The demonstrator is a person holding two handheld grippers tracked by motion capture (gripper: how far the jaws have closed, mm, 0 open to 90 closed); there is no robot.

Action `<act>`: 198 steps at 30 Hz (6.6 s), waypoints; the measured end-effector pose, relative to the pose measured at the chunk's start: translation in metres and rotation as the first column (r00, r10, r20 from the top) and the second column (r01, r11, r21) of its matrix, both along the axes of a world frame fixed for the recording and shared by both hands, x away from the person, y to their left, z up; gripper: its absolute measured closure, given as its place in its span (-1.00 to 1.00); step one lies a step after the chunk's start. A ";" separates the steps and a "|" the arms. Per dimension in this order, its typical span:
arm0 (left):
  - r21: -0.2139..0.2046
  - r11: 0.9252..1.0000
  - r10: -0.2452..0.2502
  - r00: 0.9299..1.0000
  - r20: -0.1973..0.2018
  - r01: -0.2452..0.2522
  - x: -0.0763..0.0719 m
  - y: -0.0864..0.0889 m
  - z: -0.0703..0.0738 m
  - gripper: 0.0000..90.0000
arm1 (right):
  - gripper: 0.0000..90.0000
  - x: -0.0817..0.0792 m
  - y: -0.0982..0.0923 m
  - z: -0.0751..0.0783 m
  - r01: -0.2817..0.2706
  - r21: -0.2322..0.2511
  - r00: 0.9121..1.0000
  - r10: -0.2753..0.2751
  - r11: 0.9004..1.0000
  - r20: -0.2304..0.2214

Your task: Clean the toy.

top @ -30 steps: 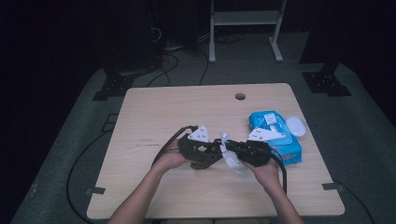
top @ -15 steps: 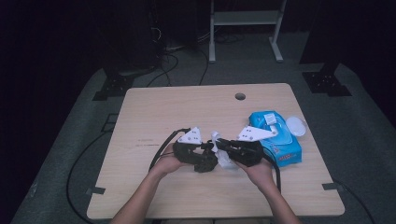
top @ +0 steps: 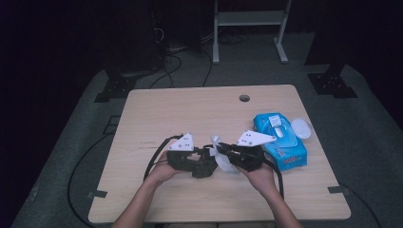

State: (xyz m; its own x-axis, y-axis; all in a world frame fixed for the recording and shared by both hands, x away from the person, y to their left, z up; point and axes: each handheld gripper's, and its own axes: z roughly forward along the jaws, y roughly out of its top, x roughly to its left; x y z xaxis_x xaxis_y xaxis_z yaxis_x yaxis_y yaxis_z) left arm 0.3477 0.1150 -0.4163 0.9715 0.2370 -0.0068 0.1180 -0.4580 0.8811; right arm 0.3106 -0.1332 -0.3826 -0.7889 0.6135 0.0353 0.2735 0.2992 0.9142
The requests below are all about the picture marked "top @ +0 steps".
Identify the black tape strip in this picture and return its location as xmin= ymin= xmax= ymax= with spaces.
xmin=87 ymin=189 xmax=108 ymax=200
xmin=327 ymin=185 xmax=350 ymax=195

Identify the black stand base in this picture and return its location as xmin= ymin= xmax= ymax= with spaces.
xmin=307 ymin=63 xmax=359 ymax=99
xmin=94 ymin=74 xmax=138 ymax=104

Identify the person's left hand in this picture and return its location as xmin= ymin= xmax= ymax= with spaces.
xmin=146 ymin=151 xmax=185 ymax=188

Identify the white metal table frame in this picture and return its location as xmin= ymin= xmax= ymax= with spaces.
xmin=212 ymin=0 xmax=293 ymax=66

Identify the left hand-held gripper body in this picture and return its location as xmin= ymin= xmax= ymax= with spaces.
xmin=166 ymin=132 xmax=203 ymax=174

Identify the long black floor cable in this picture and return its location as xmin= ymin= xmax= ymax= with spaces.
xmin=337 ymin=181 xmax=384 ymax=228
xmin=67 ymin=132 xmax=110 ymax=228

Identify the right hand-held gripper cable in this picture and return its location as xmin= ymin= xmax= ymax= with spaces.
xmin=261 ymin=157 xmax=285 ymax=200

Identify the hand-held gripper cable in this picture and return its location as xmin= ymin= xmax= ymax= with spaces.
xmin=143 ymin=134 xmax=184 ymax=182
xmin=261 ymin=157 xmax=285 ymax=200

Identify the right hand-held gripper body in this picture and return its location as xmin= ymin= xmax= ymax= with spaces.
xmin=232 ymin=129 xmax=278 ymax=173

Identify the bundle of black cables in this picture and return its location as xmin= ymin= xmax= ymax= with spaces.
xmin=147 ymin=27 xmax=214 ymax=89

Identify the left hand-held gripper cable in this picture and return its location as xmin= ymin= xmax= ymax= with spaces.
xmin=143 ymin=134 xmax=184 ymax=182

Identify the black floor tape outline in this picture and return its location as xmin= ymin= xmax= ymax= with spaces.
xmin=103 ymin=115 xmax=122 ymax=135

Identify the blue wet wipes pack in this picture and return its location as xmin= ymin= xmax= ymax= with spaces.
xmin=252 ymin=112 xmax=314 ymax=172

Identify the person's right hand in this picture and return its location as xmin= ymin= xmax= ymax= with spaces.
xmin=237 ymin=161 xmax=278 ymax=197

